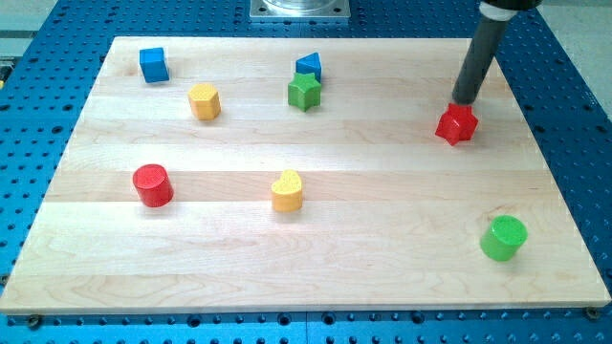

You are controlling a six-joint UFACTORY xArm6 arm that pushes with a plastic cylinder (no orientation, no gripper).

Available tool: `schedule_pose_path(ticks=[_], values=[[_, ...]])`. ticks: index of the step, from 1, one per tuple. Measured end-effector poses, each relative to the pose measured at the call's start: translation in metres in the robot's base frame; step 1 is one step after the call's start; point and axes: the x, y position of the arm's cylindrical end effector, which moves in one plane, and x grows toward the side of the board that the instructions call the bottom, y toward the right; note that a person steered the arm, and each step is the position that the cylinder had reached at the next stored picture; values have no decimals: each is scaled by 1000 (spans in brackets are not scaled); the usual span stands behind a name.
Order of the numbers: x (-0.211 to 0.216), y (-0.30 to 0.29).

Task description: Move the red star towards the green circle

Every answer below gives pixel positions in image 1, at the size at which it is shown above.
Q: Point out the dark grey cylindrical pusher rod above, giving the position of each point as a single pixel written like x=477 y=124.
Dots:
x=494 y=20

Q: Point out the red star block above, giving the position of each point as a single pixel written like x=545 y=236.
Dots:
x=457 y=123

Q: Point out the green star block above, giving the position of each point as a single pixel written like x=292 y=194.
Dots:
x=304 y=91

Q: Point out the blue triangle block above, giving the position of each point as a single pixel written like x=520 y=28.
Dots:
x=309 y=64

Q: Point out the green cylinder block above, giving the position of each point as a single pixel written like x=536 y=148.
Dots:
x=504 y=237

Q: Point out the yellow heart block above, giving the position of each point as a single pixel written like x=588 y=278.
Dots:
x=287 y=192

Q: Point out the yellow hexagon block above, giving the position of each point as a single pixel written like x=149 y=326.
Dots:
x=204 y=101

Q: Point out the light wooden board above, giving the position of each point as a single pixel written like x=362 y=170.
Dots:
x=392 y=215

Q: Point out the blue cube block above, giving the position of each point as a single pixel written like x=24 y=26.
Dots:
x=152 y=63

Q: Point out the red cylinder block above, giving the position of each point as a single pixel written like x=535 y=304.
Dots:
x=153 y=185

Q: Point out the blue perforated metal table plate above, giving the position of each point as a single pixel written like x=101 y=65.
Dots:
x=48 y=87

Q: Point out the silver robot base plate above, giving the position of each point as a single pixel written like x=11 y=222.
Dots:
x=299 y=9

